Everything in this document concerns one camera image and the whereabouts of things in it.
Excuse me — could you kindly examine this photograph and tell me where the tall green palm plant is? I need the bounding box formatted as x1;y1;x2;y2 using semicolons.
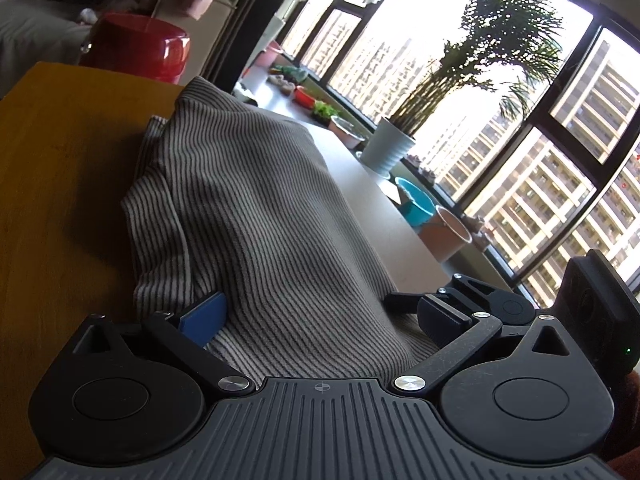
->
387;0;566;138

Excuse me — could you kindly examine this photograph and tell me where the brown curtain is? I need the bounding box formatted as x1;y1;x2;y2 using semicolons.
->
202;0;311;93

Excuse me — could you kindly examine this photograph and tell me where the teal basin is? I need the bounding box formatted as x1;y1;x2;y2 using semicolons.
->
394;176;437;228

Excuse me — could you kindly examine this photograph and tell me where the green plant tray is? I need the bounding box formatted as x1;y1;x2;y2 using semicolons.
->
311;101;341;128

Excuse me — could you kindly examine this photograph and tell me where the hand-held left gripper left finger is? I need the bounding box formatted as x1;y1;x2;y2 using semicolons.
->
74;291;256;402

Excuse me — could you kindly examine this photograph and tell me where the grey striped knit garment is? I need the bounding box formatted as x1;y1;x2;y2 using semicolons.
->
121;76;446;386

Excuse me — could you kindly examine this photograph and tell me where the white plant pot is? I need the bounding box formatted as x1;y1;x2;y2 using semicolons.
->
360;116;417;179

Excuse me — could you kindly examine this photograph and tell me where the pink bowl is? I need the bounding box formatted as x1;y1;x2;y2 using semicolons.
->
329;115;368;150

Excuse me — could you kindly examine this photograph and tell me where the grey covered sofa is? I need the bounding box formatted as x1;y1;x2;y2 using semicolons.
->
0;0;96;101

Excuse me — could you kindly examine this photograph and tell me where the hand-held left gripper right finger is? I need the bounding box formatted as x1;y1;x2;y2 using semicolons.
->
389;294;583;402

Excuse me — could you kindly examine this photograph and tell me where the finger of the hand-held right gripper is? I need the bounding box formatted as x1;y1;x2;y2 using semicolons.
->
382;274;511;313

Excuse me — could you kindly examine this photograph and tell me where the beige storage box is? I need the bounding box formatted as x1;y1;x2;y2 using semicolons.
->
190;0;236;81

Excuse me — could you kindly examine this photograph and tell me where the red round stool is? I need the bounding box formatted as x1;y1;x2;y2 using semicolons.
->
80;12;192;85

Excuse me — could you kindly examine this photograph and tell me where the pink bucket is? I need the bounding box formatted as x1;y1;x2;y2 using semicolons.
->
417;205;473;263

